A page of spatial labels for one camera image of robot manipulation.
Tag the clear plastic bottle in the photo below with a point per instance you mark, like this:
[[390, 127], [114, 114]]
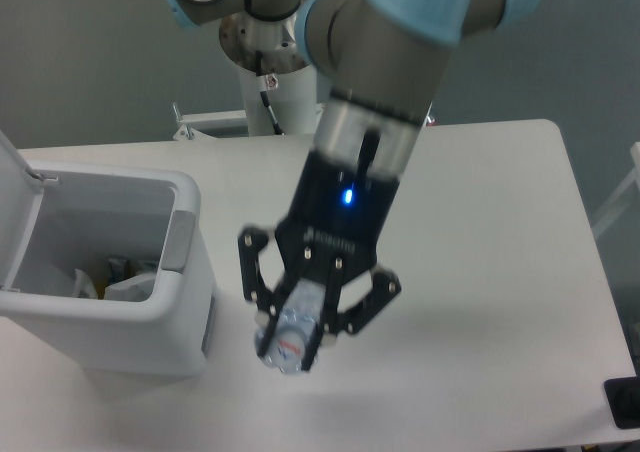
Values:
[[295, 326]]

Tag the black device at table edge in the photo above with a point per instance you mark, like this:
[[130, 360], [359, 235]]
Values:
[[623, 399]]

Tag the white frame at right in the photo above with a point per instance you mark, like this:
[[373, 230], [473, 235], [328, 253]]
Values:
[[619, 200]]

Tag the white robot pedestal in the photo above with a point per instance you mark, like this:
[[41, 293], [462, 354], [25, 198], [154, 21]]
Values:
[[278, 86]]

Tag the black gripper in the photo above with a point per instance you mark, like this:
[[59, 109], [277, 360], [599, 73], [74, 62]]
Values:
[[328, 236]]

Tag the white trash can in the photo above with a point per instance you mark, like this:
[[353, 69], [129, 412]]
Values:
[[58, 217]]

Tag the trash inside can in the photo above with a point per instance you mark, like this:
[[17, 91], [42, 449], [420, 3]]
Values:
[[128, 280]]

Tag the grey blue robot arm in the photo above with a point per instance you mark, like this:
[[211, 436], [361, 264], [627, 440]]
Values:
[[385, 59]]

